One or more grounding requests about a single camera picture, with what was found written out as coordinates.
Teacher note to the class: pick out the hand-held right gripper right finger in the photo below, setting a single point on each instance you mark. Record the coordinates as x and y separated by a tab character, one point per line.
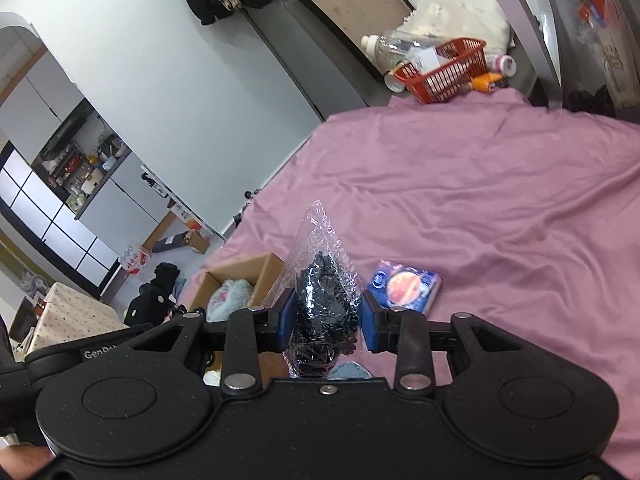
370	322

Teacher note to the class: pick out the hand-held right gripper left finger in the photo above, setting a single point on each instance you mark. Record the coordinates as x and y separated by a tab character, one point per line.
286	320

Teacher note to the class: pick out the clear bag of black clips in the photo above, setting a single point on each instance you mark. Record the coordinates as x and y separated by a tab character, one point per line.
325	300

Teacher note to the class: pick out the fluffy blue plush toy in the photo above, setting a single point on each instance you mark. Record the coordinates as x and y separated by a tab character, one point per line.
230	297

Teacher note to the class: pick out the brown cardboard box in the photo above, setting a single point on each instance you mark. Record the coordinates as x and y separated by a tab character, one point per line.
250	270

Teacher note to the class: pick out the person's left hand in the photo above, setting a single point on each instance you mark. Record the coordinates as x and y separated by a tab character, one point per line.
22	462

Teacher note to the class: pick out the beige dotted tablecloth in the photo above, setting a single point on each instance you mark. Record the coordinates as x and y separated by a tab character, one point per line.
70	310

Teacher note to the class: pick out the blue tissue packet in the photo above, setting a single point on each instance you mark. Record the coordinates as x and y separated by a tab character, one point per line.
405	287

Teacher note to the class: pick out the blue denim cloth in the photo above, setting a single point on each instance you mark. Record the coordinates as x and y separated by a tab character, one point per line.
350	371

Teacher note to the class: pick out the red and white bag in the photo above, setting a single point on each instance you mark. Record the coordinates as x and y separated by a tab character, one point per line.
136	262

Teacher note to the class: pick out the small cardboard box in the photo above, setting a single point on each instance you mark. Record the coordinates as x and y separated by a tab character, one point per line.
197	242

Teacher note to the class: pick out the purple bedsheet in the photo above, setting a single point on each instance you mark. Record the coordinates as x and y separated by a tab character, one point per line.
475	210

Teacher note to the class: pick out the red plastic basket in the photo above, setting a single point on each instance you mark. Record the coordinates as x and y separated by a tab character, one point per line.
445	80

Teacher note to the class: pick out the orange tube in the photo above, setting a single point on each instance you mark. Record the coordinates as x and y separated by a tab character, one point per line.
485	81

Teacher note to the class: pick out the white paper slip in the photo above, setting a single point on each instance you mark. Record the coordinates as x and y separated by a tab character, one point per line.
424	58

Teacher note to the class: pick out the clear plastic bottle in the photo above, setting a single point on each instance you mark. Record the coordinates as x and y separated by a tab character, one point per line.
390	47

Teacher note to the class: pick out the small white pink-capped bottle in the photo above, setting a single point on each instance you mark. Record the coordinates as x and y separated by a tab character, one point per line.
501	64

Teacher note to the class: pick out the white fluffy cloth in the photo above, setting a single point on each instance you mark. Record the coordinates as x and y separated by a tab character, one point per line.
460	17

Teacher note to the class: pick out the black-topped metal desk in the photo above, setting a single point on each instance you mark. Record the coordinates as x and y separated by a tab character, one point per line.
520	10

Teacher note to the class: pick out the white plastic bag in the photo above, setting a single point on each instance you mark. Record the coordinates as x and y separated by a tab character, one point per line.
610	60

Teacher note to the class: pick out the white wall cabinet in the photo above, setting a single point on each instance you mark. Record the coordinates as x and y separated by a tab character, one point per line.
30	100

